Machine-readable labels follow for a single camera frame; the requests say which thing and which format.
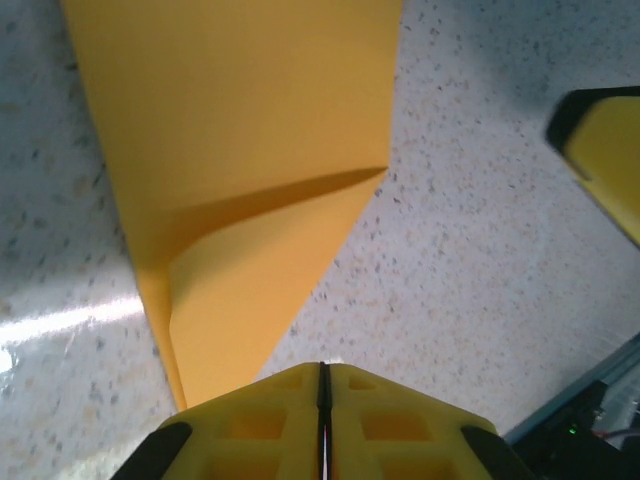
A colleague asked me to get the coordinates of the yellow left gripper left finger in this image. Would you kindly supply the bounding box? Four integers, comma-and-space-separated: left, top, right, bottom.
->
115, 362, 324, 480

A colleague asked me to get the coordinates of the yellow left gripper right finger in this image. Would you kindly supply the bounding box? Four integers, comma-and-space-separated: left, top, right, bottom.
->
324, 362, 539, 480

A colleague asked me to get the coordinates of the orange paper sheet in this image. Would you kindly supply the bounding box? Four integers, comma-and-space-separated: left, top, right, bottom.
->
58, 0, 405, 411

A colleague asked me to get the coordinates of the black electronics box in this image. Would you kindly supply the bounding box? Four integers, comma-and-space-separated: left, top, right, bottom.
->
502, 333, 640, 441

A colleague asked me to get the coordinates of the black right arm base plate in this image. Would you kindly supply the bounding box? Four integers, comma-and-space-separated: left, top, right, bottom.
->
514, 379, 640, 480

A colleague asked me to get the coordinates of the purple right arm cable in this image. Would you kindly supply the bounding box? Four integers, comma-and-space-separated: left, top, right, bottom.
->
597, 427, 640, 444

